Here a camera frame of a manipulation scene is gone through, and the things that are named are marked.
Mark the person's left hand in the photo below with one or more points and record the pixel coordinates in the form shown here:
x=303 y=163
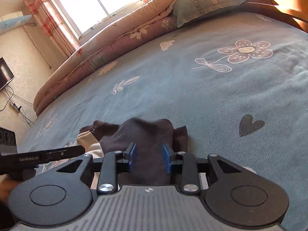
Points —
x=6 y=187

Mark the white power strip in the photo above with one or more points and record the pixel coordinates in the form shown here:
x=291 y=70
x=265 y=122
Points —
x=15 y=106

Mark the wall television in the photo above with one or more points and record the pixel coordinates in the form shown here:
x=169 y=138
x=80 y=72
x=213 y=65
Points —
x=5 y=73

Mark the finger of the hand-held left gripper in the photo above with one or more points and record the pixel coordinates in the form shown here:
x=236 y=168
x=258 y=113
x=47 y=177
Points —
x=62 y=152

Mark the white wall air conditioner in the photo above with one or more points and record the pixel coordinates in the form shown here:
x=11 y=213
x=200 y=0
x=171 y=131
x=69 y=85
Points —
x=14 y=21

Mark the bed with blue floral sheet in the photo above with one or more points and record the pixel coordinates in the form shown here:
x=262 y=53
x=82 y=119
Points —
x=192 y=89

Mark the pink floral folded quilt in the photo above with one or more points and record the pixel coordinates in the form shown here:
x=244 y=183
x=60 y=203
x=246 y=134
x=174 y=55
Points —
x=108 y=45

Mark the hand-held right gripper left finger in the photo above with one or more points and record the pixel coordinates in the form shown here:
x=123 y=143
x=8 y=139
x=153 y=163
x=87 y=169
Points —
x=132 y=156

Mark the blue-green floral pillow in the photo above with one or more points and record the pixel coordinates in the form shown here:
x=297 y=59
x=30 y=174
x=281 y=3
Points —
x=204 y=2

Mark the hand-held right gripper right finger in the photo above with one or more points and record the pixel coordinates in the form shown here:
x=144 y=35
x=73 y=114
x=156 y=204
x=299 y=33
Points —
x=167 y=157

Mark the white and navy raglan sweatshirt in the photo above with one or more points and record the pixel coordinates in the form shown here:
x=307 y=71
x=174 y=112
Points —
x=144 y=134

